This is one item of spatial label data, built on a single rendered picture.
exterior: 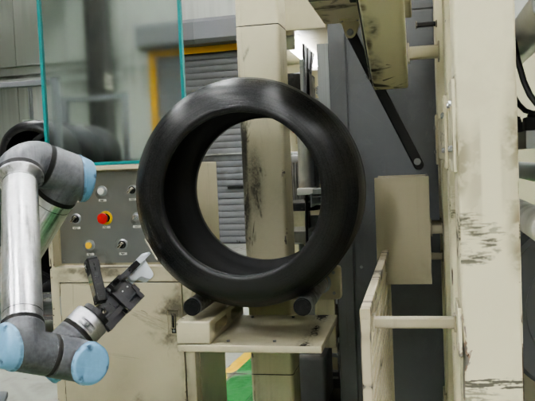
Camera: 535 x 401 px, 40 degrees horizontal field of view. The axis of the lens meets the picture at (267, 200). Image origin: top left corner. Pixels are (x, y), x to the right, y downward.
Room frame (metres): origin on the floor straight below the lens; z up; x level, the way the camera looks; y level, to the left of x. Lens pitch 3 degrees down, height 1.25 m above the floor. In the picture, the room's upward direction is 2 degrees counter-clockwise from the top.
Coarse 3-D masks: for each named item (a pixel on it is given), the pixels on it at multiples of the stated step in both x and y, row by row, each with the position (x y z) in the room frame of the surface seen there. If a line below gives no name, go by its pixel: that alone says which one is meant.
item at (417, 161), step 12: (360, 48) 2.02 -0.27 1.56; (360, 60) 2.02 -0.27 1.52; (372, 84) 2.02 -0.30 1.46; (384, 96) 2.01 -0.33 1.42; (384, 108) 2.01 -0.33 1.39; (396, 120) 2.00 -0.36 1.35; (396, 132) 2.01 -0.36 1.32; (408, 144) 2.00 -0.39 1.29; (408, 156) 2.00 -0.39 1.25; (420, 168) 1.99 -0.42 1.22
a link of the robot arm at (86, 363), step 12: (72, 348) 1.50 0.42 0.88; (84, 348) 1.50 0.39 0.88; (96, 348) 1.52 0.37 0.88; (72, 360) 1.49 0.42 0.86; (84, 360) 1.50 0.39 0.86; (96, 360) 1.52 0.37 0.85; (108, 360) 1.54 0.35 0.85; (60, 372) 1.48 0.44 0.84; (72, 372) 1.49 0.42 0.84; (84, 372) 1.50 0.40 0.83; (96, 372) 1.52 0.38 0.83; (84, 384) 1.50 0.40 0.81
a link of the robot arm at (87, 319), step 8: (72, 312) 1.68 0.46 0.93; (80, 312) 1.67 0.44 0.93; (88, 312) 1.67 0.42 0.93; (72, 320) 1.65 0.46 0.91; (80, 320) 1.65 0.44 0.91; (88, 320) 1.66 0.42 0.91; (96, 320) 1.66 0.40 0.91; (88, 328) 1.65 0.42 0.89; (96, 328) 1.66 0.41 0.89; (104, 328) 1.68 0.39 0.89; (96, 336) 1.67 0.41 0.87
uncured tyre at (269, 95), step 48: (192, 96) 1.82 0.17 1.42; (240, 96) 1.76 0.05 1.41; (288, 96) 1.76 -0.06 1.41; (192, 144) 2.07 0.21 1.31; (336, 144) 1.74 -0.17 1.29; (144, 192) 1.82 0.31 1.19; (192, 192) 2.08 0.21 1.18; (336, 192) 1.72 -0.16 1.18; (192, 240) 2.07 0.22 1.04; (336, 240) 1.73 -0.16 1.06; (192, 288) 1.82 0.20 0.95; (240, 288) 1.77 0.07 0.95; (288, 288) 1.76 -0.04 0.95
